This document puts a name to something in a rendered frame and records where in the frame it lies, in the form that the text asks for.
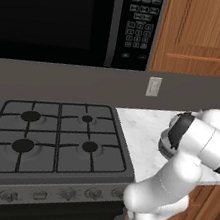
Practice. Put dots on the grey gas hob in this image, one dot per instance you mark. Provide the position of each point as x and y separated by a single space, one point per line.
56 137

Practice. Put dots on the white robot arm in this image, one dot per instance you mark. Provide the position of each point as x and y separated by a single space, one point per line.
178 180

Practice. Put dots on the grey metal pot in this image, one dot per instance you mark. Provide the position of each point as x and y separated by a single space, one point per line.
164 145

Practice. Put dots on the grey stove knob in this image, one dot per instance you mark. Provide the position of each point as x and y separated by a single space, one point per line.
40 195
7 195
68 193
118 193
93 193

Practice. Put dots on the wooden wall cupboard door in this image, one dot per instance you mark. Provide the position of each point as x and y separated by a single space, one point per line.
199 32

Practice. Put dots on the white wall socket plate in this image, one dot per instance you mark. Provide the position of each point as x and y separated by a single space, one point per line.
153 86

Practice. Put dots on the black oven door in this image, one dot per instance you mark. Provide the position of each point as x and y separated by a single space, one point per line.
47 214

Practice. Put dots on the black microwave oven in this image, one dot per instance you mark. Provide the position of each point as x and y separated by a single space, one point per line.
73 14

